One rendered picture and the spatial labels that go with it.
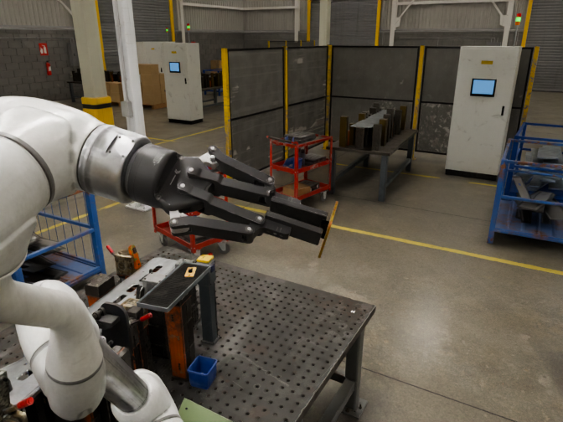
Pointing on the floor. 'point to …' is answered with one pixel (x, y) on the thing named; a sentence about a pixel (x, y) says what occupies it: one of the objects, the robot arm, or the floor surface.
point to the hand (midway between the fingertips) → (295, 220)
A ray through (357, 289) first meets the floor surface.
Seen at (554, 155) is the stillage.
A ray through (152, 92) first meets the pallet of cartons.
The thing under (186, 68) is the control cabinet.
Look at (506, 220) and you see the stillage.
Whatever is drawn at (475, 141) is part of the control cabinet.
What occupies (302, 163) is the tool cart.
